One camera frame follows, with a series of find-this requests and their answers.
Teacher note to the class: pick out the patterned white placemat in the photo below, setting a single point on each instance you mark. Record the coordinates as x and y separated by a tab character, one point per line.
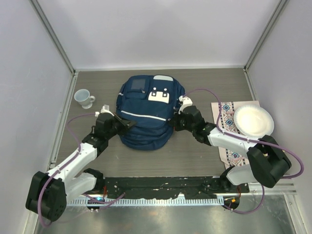
228	157

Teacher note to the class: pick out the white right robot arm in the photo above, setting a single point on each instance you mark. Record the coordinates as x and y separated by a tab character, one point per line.
268	162

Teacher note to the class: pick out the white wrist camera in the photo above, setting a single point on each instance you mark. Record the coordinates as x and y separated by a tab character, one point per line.
105	109
185	102

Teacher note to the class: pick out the perforated metal rail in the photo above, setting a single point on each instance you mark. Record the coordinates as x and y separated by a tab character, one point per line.
179	201

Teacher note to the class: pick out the light blue cup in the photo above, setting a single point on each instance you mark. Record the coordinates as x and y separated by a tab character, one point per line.
84	98

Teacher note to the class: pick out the white paper plate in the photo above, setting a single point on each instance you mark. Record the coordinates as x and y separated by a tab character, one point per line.
253	121

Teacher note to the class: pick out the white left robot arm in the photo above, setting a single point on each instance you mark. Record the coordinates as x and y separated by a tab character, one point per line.
50	192

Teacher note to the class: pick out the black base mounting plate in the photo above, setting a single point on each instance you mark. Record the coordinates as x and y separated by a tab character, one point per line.
192	187

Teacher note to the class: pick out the navy blue student backpack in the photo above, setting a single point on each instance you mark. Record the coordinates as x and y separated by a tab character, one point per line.
151	101

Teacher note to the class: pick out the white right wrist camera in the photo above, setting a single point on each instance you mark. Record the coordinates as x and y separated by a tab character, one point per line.
185	102

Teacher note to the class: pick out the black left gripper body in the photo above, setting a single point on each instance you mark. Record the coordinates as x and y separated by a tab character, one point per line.
117	128

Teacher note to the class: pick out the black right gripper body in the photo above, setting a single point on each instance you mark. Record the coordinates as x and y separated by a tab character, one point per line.
181	123

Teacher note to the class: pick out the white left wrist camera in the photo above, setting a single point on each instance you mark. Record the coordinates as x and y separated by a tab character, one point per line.
105	109

